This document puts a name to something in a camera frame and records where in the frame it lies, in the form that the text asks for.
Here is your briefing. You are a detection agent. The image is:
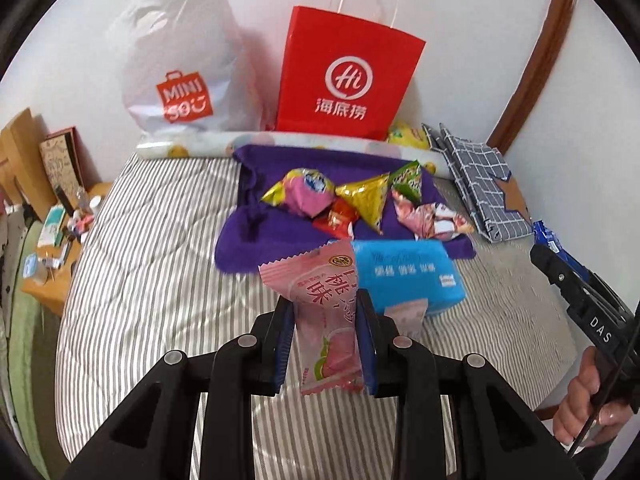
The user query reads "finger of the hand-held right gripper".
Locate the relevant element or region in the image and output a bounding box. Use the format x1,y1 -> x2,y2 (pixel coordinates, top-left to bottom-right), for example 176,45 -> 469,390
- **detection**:
530,244 -> 582,307
559,254 -> 627,312

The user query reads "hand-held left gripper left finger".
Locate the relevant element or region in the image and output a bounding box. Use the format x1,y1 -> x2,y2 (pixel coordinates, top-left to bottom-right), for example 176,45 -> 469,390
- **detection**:
62,300 -> 297,480

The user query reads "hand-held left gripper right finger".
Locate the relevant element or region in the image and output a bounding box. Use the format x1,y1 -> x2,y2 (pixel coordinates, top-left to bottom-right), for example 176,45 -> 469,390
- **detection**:
354,295 -> 583,480

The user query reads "pink peach snack packet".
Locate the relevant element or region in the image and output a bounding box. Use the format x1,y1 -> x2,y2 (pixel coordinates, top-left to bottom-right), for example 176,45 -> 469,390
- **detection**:
257,239 -> 366,398

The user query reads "red snack packet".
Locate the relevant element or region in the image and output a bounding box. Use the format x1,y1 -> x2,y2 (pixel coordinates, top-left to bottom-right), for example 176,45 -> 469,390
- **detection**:
312,197 -> 358,240

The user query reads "person's right hand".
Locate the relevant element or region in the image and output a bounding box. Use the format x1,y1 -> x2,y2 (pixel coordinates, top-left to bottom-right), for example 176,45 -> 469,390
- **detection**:
552,345 -> 636,443

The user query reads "white and pink packet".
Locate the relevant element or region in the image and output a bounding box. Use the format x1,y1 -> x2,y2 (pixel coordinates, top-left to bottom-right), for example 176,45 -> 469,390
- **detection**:
384,299 -> 430,340

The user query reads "blue tissue pack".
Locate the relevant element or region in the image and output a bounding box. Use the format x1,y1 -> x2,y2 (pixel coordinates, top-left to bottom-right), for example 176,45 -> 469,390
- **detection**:
350,239 -> 467,317

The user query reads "purple cloth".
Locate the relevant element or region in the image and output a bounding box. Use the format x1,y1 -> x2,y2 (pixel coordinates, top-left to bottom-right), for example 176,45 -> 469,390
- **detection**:
215,144 -> 476,275

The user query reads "grey checked cloth bag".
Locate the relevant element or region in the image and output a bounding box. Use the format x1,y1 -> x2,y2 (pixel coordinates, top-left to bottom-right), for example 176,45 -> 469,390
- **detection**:
422,122 -> 533,245

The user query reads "striped blanket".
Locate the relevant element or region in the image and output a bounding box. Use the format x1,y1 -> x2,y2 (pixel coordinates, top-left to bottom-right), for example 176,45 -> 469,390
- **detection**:
55,152 -> 586,480

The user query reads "pink strawberry snack packet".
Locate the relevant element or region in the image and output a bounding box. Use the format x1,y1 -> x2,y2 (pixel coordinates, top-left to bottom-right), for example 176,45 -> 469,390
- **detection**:
391,189 -> 436,238

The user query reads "pink and yellow snack packet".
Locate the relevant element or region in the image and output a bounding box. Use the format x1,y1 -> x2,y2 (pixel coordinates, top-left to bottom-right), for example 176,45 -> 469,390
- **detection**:
261,167 -> 337,218

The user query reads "green snack packet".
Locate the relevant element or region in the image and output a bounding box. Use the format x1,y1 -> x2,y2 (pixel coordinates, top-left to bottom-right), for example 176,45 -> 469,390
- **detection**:
389,159 -> 426,203

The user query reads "yellow green snack bag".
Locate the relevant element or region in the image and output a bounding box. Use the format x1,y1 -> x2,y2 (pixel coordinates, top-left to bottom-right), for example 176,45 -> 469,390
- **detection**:
387,122 -> 431,151

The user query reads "rolled fruit print mat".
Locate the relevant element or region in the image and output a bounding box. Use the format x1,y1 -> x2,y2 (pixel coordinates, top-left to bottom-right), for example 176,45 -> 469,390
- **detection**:
136,130 -> 453,181

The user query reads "wooden nightstand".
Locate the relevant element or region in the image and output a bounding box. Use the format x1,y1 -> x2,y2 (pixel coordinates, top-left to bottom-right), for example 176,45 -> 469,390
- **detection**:
22,182 -> 113,317

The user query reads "teal and white box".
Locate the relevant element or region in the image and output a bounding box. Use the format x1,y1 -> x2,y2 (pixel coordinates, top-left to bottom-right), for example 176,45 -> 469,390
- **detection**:
37,205 -> 68,248

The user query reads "red paper bag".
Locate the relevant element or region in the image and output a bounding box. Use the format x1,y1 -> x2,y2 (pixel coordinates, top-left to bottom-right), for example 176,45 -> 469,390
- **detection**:
275,0 -> 427,141

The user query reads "white plastic bag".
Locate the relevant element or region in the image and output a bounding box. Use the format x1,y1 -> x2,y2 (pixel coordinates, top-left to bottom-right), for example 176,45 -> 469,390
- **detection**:
107,0 -> 271,136

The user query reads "plain cardboard box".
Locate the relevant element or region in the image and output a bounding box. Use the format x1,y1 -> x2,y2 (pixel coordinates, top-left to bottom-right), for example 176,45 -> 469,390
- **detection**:
0,107 -> 56,221

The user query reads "brown wooden frame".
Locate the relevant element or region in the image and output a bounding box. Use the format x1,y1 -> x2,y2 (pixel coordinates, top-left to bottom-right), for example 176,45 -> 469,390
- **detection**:
487,0 -> 578,153

